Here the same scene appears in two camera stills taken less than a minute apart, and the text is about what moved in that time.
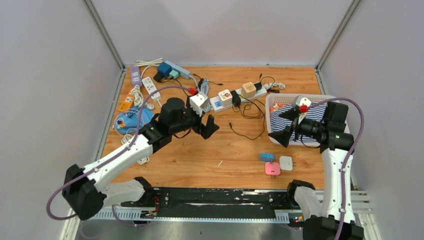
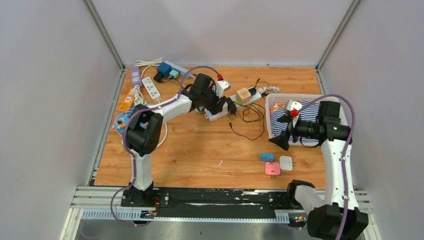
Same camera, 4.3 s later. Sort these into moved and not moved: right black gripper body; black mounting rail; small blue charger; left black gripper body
Moved: left black gripper body
Not moved: small blue charger; right black gripper body; black mounting rail
